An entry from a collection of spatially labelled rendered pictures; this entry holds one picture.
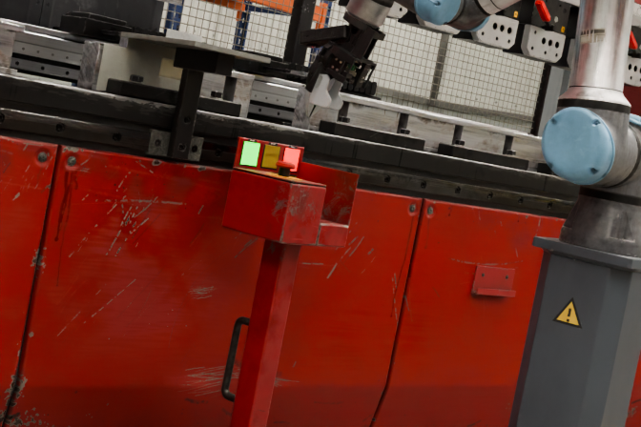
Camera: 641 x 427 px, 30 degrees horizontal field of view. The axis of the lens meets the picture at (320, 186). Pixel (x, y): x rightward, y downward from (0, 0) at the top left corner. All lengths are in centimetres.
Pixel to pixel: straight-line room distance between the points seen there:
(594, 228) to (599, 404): 29
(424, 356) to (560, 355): 95
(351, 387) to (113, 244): 76
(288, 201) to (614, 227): 60
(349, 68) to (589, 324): 63
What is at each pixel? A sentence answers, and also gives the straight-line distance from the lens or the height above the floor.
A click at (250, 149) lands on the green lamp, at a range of 236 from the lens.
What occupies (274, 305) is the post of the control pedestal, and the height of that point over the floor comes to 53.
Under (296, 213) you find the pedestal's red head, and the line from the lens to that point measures 226.
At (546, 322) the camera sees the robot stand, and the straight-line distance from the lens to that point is 207.
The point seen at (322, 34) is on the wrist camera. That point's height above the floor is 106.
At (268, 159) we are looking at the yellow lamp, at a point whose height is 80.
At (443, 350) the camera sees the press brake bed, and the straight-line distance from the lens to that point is 301.
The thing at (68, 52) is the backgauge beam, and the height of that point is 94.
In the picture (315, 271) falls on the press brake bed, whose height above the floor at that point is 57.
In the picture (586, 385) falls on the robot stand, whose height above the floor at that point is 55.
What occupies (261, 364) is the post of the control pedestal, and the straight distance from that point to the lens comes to 237.
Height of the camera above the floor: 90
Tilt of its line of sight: 3 degrees down
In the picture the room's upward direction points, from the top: 11 degrees clockwise
